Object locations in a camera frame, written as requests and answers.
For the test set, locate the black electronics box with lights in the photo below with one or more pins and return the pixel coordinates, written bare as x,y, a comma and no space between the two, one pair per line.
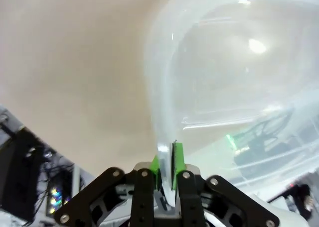
27,167

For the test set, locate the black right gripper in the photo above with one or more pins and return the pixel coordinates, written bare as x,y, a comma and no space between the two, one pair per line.
266,137

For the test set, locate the large clear plastic container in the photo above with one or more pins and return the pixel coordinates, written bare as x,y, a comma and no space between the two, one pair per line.
224,75

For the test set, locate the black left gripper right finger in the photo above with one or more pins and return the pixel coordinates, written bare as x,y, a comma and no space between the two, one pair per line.
192,194

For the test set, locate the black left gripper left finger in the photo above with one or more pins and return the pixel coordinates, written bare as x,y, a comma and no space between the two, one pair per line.
143,192

